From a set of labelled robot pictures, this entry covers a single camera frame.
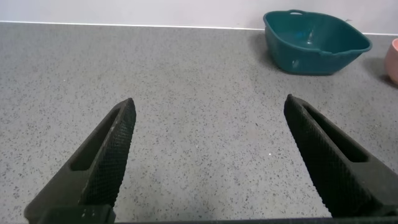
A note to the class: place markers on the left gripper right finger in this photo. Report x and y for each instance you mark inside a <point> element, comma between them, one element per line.
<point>335,161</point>

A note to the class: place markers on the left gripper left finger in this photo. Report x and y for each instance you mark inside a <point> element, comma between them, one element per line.
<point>102,161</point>

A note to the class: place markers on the pink round bowl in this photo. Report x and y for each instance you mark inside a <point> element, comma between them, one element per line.
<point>392,60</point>

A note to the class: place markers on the teal square plastic basin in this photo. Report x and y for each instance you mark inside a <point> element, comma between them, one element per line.
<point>311,43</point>

